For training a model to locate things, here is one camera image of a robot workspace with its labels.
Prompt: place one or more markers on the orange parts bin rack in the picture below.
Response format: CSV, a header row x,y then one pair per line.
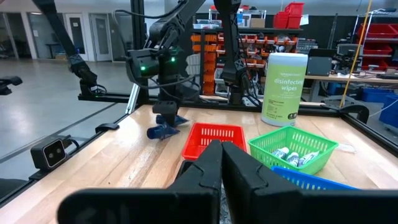
x,y
208,62

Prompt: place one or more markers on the clear plastic wrapper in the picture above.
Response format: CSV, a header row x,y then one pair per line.
x,y
345,148

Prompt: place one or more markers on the dark blue toiletry packet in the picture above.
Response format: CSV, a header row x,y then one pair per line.
x,y
182,120
157,132

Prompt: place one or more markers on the black monitor back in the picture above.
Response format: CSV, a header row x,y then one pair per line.
x,y
318,63

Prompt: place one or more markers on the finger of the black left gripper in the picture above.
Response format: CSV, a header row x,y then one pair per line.
x,y
171,119
165,119

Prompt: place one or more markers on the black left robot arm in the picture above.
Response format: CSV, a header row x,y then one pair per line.
x,y
174,25

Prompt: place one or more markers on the green plastic basket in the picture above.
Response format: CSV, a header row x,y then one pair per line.
x,y
267,149

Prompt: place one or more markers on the stacked red storage bins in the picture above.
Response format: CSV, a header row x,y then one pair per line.
x,y
289,15

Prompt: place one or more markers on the white travel toothpaste tube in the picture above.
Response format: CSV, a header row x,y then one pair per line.
x,y
280,153
308,158
293,159

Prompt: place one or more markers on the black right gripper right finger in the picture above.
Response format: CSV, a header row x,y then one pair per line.
x,y
295,208

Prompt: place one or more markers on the blue storage bins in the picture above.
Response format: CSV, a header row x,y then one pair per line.
x,y
385,105

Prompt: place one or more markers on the blue plastic basket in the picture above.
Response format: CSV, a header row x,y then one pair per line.
x,y
298,179

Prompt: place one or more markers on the red plastic basket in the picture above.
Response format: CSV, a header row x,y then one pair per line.
x,y
199,149

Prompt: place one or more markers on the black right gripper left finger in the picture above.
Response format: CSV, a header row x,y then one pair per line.
x,y
140,207

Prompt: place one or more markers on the shelf with red bins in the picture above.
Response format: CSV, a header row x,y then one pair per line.
x,y
377,46

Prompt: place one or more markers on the black table-level camera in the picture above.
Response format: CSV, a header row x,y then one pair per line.
x,y
49,154

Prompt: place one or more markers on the black table clamp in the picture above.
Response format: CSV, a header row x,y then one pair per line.
x,y
356,111
107,127

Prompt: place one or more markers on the green disinfecting wipes canister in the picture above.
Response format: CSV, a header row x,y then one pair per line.
x,y
284,90

